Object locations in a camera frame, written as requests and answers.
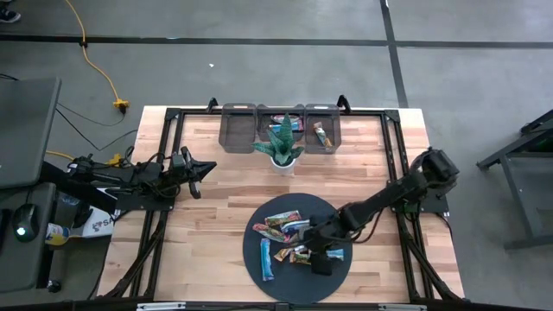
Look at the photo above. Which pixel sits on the white lettered box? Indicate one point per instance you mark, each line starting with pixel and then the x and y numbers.
pixel 99 224

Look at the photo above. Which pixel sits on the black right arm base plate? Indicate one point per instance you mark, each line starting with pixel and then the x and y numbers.
pixel 432 205

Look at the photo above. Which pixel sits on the silver-backed blue granola bar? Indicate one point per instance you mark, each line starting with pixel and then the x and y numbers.
pixel 299 248

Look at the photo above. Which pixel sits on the grey plastic bin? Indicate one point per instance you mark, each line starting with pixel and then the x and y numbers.
pixel 264 116
pixel 334 129
pixel 237 129

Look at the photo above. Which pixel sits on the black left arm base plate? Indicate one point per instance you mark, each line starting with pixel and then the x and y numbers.
pixel 142 202

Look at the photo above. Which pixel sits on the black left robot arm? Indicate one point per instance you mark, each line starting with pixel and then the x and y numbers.
pixel 108 175

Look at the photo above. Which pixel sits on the black metal cart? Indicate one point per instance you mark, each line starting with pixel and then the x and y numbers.
pixel 518 173

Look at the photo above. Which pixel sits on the green and blue granola bar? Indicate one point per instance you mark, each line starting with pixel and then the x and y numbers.
pixel 323 135

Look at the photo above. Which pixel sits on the blue Quaker granola bar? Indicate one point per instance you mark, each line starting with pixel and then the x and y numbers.
pixel 296 226
pixel 266 259
pixel 338 254
pixel 278 127

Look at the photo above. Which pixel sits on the black computer mouse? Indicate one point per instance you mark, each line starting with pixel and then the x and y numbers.
pixel 24 222

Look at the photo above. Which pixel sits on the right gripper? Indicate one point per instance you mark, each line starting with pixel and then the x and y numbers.
pixel 322 235

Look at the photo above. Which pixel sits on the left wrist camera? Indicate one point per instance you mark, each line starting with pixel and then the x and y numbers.
pixel 179 160

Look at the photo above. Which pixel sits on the white plant pot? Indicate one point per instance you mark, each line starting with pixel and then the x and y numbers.
pixel 285 169

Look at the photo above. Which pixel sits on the silver bracket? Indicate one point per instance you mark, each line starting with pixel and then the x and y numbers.
pixel 160 306
pixel 402 307

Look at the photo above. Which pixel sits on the black aluminium table frame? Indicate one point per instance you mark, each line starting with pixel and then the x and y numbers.
pixel 198 112

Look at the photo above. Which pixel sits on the yellow blue bottle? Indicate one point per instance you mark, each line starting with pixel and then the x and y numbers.
pixel 56 234

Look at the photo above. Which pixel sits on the black caster wheel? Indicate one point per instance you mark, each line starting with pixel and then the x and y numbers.
pixel 54 286

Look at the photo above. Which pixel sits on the red green granola bar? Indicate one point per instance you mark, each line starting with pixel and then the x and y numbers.
pixel 268 233
pixel 283 218
pixel 294 118

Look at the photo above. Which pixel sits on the green orange-ended granola bar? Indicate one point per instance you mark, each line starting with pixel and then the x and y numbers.
pixel 299 258

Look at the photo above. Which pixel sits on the dark grey side desk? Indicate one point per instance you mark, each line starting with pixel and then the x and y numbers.
pixel 21 268

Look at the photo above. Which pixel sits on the person's shoe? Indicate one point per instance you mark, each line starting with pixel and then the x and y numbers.
pixel 8 16

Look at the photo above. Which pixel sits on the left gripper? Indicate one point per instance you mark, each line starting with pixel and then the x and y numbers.
pixel 188 164

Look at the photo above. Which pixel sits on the green snake plant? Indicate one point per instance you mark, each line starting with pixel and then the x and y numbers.
pixel 281 142

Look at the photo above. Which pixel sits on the round dark woven placemat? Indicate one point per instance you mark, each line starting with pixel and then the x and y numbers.
pixel 298 285

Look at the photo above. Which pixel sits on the dark grey flat panel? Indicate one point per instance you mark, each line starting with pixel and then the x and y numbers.
pixel 26 129

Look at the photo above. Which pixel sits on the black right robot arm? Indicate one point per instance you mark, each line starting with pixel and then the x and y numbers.
pixel 389 196

